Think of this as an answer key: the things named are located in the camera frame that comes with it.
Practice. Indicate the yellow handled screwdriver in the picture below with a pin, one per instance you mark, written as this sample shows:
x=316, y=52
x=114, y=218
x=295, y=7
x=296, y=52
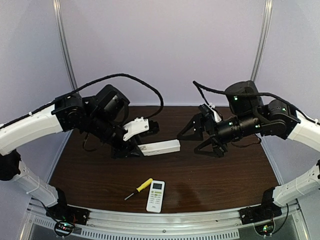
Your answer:
x=140, y=188

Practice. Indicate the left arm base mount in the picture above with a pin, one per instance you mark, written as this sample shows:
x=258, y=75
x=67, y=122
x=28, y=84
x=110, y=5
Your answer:
x=66, y=218

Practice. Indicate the aluminium frame post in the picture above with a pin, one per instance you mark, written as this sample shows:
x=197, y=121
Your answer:
x=63, y=43
x=265, y=27

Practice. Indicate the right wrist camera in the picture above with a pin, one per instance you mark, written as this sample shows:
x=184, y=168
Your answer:
x=208, y=109

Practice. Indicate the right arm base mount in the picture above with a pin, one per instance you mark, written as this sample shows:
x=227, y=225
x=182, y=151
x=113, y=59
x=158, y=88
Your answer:
x=262, y=218

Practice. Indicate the curved aluminium front rail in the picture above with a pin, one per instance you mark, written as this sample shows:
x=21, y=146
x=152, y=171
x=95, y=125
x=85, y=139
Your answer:
x=212, y=225

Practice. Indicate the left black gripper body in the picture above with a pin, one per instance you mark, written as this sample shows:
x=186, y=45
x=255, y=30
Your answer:
x=130, y=146

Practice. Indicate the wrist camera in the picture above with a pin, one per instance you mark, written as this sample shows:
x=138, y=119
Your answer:
x=208, y=109
x=140, y=125

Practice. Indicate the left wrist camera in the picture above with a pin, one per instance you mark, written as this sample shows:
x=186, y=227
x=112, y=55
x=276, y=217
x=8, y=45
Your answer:
x=140, y=125

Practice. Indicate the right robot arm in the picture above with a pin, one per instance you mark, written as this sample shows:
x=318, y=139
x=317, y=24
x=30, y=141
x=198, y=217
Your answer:
x=254, y=113

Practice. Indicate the white air conditioner remote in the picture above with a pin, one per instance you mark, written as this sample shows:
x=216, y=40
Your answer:
x=155, y=196

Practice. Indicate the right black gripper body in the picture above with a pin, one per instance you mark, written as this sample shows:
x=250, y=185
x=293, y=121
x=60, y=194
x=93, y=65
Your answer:
x=209, y=128

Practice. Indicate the left aluminium frame post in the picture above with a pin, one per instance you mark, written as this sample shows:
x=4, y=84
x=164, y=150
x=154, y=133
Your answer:
x=63, y=43

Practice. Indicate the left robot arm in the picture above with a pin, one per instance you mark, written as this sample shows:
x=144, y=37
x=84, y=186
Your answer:
x=101, y=115

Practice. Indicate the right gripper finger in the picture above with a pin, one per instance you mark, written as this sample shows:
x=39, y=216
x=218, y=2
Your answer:
x=212, y=147
x=194, y=129

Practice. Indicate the right aluminium frame post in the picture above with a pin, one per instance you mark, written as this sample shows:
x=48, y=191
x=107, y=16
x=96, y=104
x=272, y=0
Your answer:
x=265, y=27

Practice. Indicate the slim white remote control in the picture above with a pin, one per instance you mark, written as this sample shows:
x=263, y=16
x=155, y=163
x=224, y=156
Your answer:
x=159, y=148

